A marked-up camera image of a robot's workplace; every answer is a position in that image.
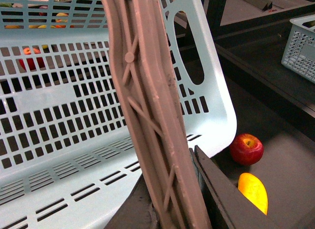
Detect light blue plastic basket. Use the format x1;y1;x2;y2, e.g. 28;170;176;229
0;0;237;229

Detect black metal shelf frame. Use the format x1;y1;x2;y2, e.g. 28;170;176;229
201;0;315;229

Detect yellow mango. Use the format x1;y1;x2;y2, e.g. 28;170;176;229
238;172;268;215

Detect red apple near mango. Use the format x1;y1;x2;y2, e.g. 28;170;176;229
229;133;264;166

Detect red apple on shelf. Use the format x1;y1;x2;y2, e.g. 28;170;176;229
19;47;45;71

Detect grey plastic basket right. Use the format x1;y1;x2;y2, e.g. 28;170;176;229
281;15;315;83

